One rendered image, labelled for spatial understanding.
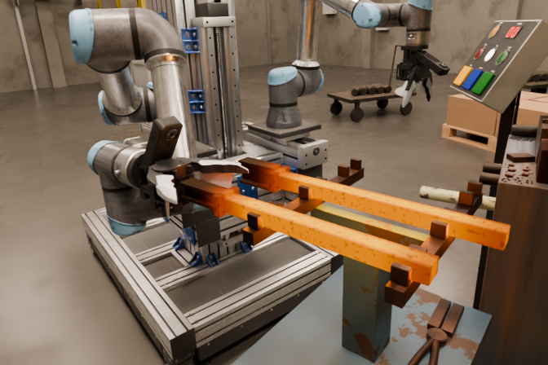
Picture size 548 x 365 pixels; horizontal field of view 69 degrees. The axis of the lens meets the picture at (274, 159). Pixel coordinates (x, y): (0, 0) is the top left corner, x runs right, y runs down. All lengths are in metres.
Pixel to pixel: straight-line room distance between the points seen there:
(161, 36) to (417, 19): 0.82
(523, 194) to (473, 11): 9.54
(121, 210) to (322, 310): 0.44
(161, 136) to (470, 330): 0.62
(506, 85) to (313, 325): 0.98
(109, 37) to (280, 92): 0.81
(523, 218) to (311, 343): 0.46
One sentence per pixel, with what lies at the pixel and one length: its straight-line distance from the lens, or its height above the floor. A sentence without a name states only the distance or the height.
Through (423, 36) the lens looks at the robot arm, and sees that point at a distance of 1.42.
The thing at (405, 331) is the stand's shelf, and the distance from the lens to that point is 0.79.
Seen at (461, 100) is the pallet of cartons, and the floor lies 0.43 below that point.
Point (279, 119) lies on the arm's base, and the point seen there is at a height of 0.86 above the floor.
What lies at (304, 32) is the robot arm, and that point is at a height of 1.19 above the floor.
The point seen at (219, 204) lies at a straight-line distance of 0.60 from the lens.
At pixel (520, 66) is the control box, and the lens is 1.45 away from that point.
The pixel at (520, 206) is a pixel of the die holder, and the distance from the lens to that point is 0.88.
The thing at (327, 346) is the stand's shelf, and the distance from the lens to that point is 0.74.
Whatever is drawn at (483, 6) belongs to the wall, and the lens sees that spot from 10.24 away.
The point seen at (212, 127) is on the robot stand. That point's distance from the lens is 1.55.
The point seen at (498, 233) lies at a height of 0.97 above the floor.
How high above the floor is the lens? 1.21
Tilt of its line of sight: 18 degrees down
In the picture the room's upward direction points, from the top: 2 degrees counter-clockwise
